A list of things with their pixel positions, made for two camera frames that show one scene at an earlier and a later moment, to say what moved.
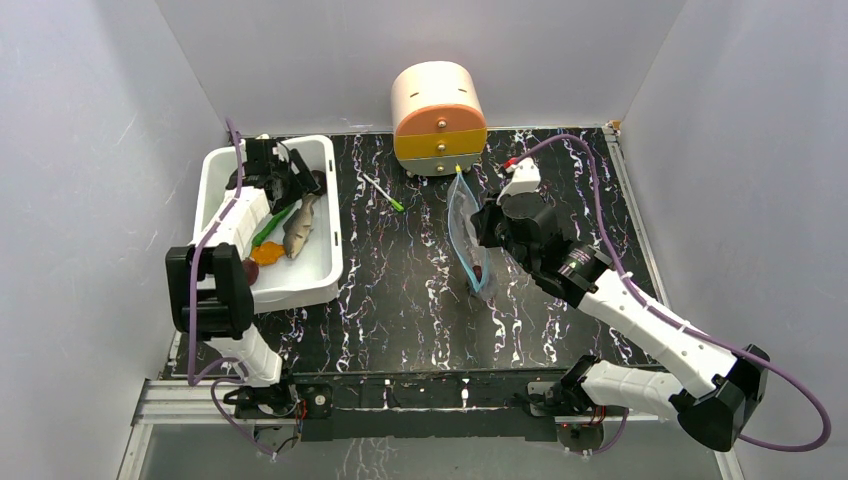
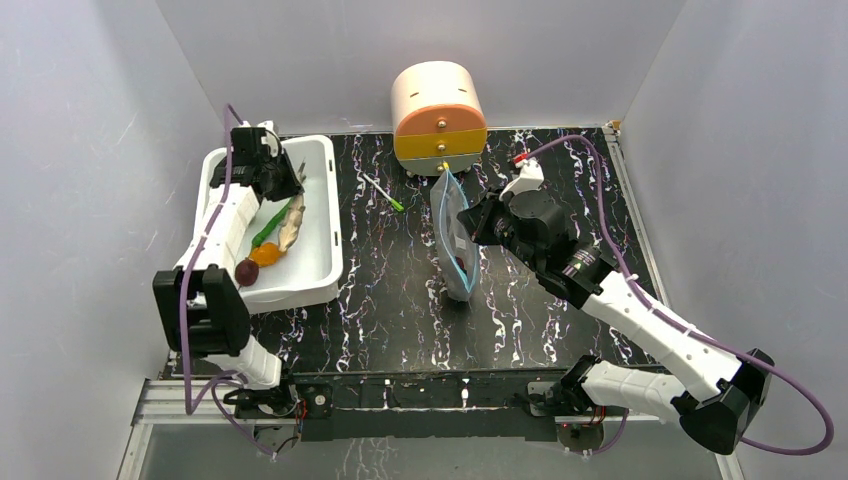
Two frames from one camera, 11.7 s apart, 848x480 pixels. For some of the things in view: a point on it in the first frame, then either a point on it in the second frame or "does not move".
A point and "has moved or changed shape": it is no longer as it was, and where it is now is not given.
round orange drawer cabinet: [439, 118] does not move
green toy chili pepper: [258, 239] does not move
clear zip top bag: [473, 254] has moved or changed shape
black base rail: [463, 404] does not move
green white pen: [383, 193] does not move
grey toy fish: [297, 228] has moved or changed shape
